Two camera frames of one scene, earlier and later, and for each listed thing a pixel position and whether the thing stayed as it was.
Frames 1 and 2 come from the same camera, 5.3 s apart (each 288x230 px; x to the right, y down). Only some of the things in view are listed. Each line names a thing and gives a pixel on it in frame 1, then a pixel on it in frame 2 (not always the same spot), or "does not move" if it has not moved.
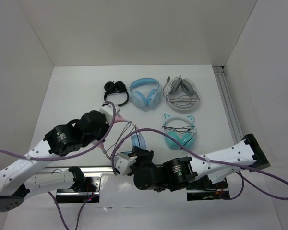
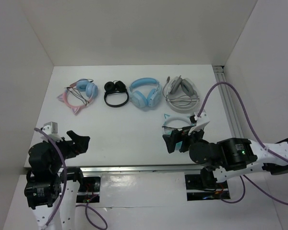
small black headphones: [116, 86] does not move
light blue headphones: [138, 98] does not move
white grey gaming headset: [180, 95] does not move
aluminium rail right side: [219, 74] does not move
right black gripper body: [143, 160] to [186, 139]
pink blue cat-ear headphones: [138, 141] to [79, 94]
